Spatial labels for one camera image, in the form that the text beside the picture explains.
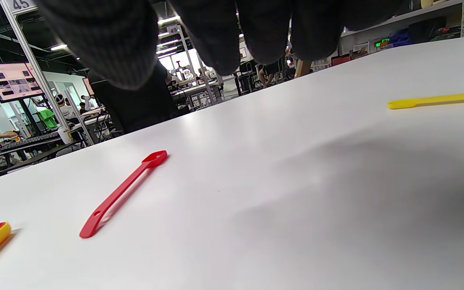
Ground person's right hand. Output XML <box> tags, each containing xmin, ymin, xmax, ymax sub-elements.
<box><xmin>35</xmin><ymin>0</ymin><xmax>402</xmax><ymax>90</ymax></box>

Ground small red measuring spoon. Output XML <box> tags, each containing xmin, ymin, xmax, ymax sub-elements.
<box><xmin>80</xmin><ymin>150</ymin><xmax>168</xmax><ymax>239</ymax></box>

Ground tiny yellow measuring spoon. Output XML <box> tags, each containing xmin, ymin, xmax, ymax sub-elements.
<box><xmin>388</xmin><ymin>91</ymin><xmax>464</xmax><ymax>110</ymax></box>

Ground black mesh office chair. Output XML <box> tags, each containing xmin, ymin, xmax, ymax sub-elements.
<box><xmin>89</xmin><ymin>68</ymin><xmax>176</xmax><ymax>134</ymax></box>

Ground white support pillar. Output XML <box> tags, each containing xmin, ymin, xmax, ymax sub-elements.
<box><xmin>0</xmin><ymin>0</ymin><xmax>95</xmax><ymax>145</ymax></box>

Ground green cloth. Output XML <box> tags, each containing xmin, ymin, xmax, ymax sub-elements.
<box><xmin>37</xmin><ymin>108</ymin><xmax>58</xmax><ymax>130</ymax></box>

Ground monitor with pink screen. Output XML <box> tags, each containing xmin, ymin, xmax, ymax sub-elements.
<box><xmin>0</xmin><ymin>62</ymin><xmax>44</xmax><ymax>104</ymax></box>

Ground white plastic bottle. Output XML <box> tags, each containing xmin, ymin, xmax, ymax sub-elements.
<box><xmin>57</xmin><ymin>126</ymin><xmax>74</xmax><ymax>145</ymax></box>

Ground black computer keyboard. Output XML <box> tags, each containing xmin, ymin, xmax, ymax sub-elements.
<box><xmin>0</xmin><ymin>132</ymin><xmax>62</xmax><ymax>153</ymax></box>

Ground brown cardboard panel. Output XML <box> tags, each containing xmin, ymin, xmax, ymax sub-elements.
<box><xmin>294</xmin><ymin>60</ymin><xmax>312</xmax><ymax>78</ymax></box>

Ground blue storage bins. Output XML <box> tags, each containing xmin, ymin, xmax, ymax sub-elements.
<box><xmin>388</xmin><ymin>33</ymin><xmax>410</xmax><ymax>46</ymax></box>

